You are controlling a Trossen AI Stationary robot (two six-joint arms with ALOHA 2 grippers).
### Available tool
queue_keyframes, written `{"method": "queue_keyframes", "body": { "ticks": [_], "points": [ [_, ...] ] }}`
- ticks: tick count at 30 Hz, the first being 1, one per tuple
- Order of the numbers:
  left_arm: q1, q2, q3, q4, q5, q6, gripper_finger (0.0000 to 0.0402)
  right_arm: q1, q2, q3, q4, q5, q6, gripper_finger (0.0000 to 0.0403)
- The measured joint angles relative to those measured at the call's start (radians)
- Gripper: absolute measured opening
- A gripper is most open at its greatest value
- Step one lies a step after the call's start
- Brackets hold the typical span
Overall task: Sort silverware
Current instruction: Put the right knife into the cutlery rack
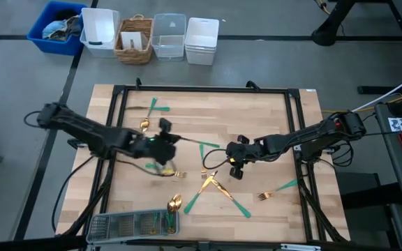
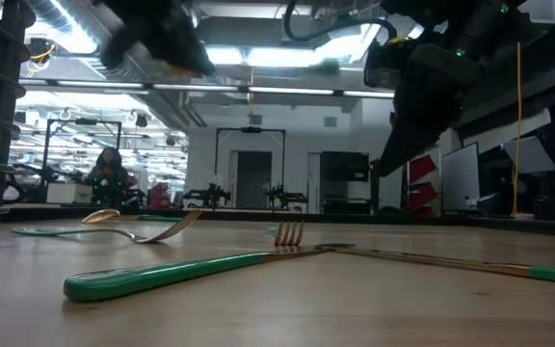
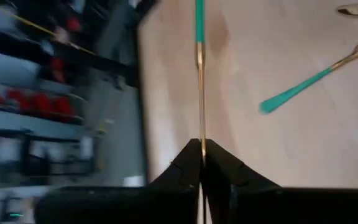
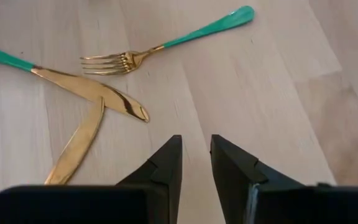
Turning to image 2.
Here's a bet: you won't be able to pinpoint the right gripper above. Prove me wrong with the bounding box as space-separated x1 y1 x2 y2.
377 41 482 178

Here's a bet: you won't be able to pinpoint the gold knife green handle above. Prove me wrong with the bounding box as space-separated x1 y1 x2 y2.
113 214 185 223
328 244 555 288
63 242 356 304

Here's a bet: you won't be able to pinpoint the gold fork green handle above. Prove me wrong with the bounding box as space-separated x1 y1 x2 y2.
11 209 205 245
273 220 306 248

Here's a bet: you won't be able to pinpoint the gold spoon green handle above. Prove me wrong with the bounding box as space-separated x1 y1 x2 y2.
81 207 163 225

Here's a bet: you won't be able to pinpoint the red and white rack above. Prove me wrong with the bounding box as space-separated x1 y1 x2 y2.
404 144 441 218

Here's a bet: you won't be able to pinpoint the whiteboard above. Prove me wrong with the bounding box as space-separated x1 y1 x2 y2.
439 141 481 214

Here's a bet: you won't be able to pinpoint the black monitor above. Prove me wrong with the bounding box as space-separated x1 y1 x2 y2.
319 150 371 184

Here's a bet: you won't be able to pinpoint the grey angled panel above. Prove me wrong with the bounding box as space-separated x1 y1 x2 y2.
500 134 555 175

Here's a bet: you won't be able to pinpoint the person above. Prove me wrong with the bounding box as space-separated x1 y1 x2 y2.
86 146 133 206

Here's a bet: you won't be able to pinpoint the red storage bins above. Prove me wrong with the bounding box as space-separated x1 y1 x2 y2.
149 181 172 209

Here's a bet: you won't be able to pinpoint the white box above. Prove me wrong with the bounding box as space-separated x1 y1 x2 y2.
44 182 93 205

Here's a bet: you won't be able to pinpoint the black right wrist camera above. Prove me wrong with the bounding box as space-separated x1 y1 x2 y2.
362 40 421 92

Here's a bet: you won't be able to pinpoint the black aluminium table frame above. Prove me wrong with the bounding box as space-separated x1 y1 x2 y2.
2 204 555 237

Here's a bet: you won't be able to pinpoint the yellow hanging cable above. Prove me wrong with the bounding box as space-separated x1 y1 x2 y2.
512 40 523 217

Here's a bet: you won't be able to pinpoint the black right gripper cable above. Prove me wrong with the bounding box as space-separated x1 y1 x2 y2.
282 0 399 43

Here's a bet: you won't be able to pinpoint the ceiling light strip rail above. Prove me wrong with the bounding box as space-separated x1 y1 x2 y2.
16 78 397 100

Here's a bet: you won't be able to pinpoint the black gantry frame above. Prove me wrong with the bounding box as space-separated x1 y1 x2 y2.
213 126 287 208

